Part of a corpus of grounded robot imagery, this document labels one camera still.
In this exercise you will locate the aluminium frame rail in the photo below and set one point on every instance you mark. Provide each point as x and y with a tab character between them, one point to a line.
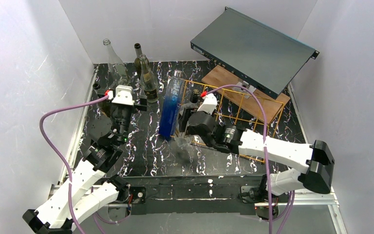
201	194

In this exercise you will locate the dark green wine bottle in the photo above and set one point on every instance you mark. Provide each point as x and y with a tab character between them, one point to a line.
137	63

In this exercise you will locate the green bottle near left wall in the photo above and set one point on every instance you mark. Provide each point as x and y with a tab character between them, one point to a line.
104	106

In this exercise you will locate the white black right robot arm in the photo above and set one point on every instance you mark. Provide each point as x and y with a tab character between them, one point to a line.
311	165

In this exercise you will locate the grey metal bracket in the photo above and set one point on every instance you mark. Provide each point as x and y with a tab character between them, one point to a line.
245	85

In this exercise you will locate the clear tall empty bottle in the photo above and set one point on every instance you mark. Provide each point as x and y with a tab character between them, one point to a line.
116	66

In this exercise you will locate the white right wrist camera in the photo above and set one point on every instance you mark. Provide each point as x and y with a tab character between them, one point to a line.
209	104

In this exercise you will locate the clear labelled wine bottle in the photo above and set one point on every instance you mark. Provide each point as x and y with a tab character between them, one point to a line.
148	80

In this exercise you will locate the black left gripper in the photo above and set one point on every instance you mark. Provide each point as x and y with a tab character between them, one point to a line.
122	107

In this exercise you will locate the blue tall glass bottle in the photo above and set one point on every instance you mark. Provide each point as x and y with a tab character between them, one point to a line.
171	105

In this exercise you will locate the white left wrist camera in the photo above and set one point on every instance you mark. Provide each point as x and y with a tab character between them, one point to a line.
121	95

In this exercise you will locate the clear square liquor bottle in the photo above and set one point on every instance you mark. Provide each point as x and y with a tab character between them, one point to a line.
185	112

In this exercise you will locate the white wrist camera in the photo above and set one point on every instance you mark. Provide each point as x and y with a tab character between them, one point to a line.
209	104
121	95

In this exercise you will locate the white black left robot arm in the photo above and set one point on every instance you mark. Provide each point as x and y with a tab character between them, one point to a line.
63	212

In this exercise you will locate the gold wire wine rack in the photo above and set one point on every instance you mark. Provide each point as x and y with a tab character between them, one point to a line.
233	108

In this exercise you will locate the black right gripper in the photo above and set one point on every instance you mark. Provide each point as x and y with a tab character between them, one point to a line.
185	119

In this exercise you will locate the grey rack-mount network switch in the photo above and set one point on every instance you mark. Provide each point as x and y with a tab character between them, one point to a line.
262	56

